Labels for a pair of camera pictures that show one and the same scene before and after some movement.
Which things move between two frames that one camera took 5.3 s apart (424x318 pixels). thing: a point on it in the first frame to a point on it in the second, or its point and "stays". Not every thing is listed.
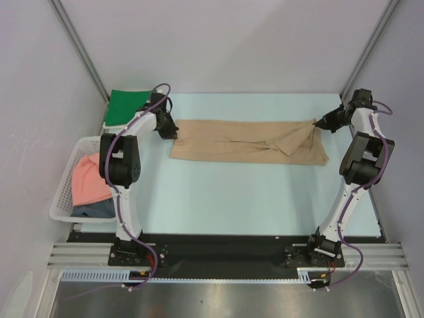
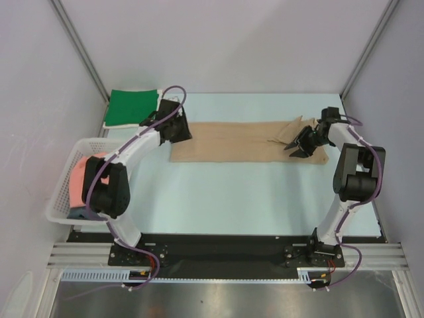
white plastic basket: (62, 204) stays
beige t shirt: (287, 142) stays
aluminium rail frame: (377, 256) stays
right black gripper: (333, 118) to (307, 141)
